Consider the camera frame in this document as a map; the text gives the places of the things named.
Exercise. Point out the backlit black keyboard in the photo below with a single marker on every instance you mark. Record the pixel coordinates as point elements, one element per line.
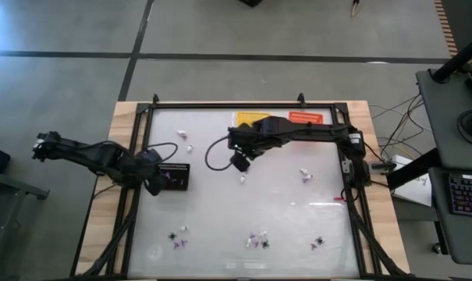
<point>467,195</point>

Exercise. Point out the orange plastic basket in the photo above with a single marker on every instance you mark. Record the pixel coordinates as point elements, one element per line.
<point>306,117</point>

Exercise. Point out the dark mat with striped edge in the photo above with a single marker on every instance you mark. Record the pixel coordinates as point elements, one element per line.
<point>469,19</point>

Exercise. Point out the grey desk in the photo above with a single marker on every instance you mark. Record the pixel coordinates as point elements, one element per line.
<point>442,109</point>
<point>462,238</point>

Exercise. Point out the small white box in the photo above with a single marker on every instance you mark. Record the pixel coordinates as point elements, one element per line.
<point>402,162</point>

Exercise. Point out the black diagonal bar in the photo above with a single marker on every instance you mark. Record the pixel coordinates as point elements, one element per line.
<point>415,169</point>

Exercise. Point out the black floor object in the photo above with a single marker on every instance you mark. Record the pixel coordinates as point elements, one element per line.
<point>251,2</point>

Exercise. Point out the black aluminium table frame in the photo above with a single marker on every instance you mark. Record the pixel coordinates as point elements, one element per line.
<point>204,105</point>

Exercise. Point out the black monitor pole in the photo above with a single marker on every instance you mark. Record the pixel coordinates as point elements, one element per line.
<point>458,58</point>

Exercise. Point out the white paper sheet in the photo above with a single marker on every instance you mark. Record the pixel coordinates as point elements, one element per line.
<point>415,193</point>

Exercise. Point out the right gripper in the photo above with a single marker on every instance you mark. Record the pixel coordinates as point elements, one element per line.
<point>247,140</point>

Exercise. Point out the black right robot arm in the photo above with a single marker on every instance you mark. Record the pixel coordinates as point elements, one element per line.
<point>317,132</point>

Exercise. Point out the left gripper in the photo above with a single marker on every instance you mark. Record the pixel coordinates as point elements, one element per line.
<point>147,168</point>

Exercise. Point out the black frame clamp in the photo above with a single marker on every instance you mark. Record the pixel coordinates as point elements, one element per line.
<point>301,100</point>
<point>155,99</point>

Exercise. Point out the black plastic basket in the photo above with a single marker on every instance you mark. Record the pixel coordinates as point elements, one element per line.
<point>181,171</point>

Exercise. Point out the pale stick tool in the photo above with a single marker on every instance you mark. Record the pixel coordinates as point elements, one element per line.
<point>355,9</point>

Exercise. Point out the red clip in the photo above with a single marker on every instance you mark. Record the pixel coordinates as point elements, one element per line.
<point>339,198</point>

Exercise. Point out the desk caster wheel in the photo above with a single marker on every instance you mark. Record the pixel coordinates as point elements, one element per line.
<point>437,248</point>

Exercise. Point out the yellow plastic basket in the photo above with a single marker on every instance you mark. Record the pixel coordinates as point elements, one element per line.
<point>245,118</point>

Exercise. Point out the grey metal bracket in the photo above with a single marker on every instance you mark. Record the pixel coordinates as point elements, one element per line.
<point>346,167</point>

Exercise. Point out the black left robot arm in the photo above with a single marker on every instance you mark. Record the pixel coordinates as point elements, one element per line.
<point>83,156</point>

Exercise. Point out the black round stand base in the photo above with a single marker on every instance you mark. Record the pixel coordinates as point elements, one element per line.
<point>469,126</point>

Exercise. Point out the grey metal stand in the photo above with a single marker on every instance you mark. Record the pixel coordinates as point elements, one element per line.
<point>9,184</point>

